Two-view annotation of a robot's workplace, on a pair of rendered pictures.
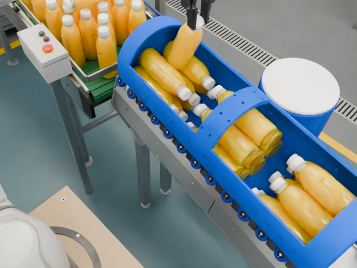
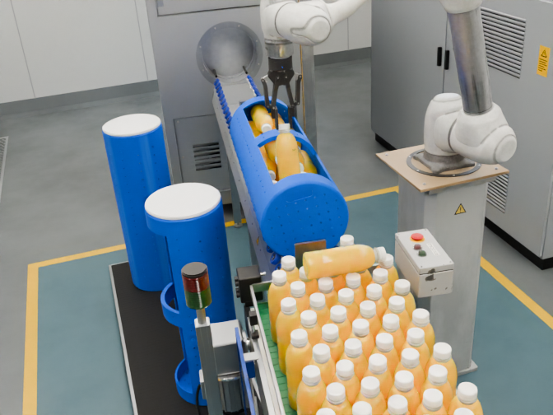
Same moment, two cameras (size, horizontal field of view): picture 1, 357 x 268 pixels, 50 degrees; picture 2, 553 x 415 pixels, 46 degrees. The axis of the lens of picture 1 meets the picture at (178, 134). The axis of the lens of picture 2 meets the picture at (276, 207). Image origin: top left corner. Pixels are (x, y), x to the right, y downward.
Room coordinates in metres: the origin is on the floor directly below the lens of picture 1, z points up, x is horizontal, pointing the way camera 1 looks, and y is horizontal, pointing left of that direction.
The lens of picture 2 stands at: (2.58, 1.02, 2.10)
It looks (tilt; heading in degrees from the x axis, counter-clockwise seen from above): 28 degrees down; 213
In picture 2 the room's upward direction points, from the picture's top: 4 degrees counter-clockwise
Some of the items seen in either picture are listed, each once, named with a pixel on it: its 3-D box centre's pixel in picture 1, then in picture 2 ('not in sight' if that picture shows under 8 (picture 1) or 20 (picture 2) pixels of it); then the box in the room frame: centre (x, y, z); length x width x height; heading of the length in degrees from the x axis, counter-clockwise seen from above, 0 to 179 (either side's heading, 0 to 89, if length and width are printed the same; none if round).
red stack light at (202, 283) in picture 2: not in sight; (195, 278); (1.59, 0.13, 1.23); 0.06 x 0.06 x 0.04
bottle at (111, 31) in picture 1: (106, 41); not in sight; (1.18, 0.31, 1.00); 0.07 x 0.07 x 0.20
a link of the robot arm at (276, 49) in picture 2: not in sight; (279, 47); (0.88, -0.03, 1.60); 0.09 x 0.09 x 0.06
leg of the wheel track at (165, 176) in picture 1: (166, 162); not in sight; (1.06, 0.05, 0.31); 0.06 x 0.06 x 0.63; 41
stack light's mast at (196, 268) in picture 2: not in sight; (197, 296); (1.59, 0.13, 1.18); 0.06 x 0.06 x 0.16
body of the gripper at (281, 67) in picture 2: not in sight; (281, 70); (0.88, -0.03, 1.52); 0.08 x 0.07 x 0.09; 131
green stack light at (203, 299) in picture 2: not in sight; (197, 294); (1.59, 0.13, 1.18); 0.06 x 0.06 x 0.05
